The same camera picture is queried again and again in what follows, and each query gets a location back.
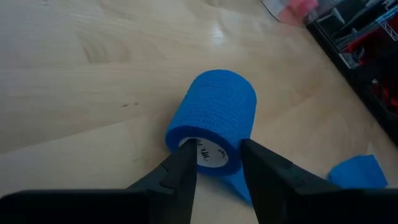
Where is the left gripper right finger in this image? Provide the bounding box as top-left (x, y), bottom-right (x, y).
top-left (241, 139), bottom-right (346, 224)

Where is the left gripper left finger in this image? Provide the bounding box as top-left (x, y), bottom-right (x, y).
top-left (127, 139), bottom-right (199, 224)

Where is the blue elastic bandage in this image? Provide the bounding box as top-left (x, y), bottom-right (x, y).
top-left (164, 68), bottom-right (388, 205)

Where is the pink bandage roll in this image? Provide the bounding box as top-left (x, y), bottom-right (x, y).
top-left (278, 0), bottom-right (320, 24)

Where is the clear plastic bag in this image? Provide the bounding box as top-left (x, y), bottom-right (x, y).
top-left (272, 0), bottom-right (322, 27)

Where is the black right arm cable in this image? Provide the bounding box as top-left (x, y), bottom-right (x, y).
top-left (259, 0), bottom-right (281, 22)

